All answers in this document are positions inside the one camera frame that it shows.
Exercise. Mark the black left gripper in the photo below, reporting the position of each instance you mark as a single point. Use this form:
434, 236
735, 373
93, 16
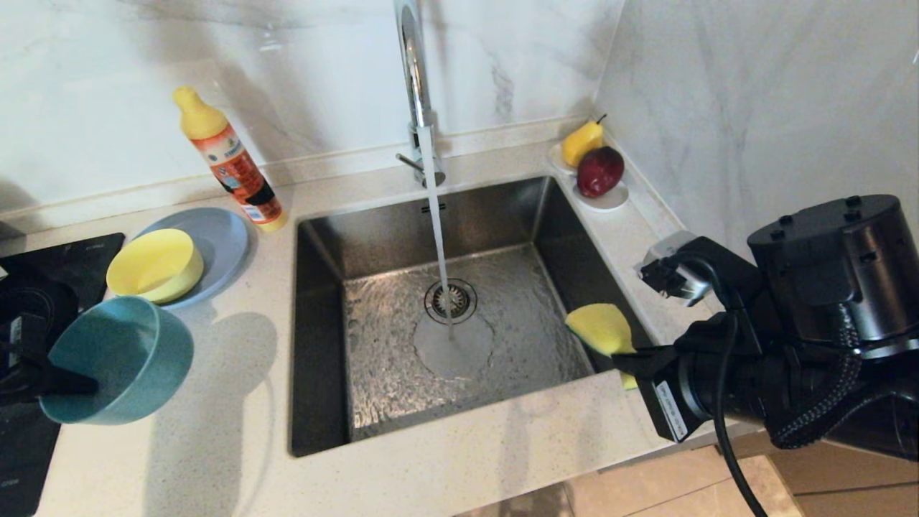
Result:
11, 380

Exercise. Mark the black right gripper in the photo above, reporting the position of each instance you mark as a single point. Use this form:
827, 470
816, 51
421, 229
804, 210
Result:
700, 395

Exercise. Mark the yellow sponge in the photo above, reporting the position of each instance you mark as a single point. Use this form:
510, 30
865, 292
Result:
602, 329

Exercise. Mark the light blue bowl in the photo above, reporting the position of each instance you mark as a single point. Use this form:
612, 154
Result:
136, 345

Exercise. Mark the pale yellow bowl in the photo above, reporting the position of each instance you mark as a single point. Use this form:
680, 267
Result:
154, 266

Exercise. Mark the blue-grey plate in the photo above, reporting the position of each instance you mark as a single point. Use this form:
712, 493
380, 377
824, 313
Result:
222, 244

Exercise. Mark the orange dish soap bottle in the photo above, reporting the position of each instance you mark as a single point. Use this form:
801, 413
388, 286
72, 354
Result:
235, 174

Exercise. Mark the chrome faucet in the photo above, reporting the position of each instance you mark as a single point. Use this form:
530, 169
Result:
415, 72

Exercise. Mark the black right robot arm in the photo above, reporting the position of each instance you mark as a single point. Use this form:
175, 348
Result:
840, 280

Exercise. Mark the metal sink drain strainer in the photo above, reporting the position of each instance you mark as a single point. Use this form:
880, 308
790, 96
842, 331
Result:
463, 298

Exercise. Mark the stainless steel sink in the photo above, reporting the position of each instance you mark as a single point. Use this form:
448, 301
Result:
373, 230

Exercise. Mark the black induction cooktop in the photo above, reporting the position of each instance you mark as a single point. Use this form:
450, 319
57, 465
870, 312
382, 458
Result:
64, 255

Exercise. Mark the dark red apple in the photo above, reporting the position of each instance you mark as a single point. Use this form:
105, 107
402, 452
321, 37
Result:
599, 171

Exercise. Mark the wooden cabinet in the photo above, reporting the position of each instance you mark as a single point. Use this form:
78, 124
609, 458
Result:
826, 495

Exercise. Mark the yellow pear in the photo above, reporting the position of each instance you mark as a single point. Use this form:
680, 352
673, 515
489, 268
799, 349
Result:
580, 143

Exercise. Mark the running water stream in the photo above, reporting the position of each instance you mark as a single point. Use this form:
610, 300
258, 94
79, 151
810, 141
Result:
438, 237

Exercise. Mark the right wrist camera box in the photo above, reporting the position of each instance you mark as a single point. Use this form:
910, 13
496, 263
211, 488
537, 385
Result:
686, 273

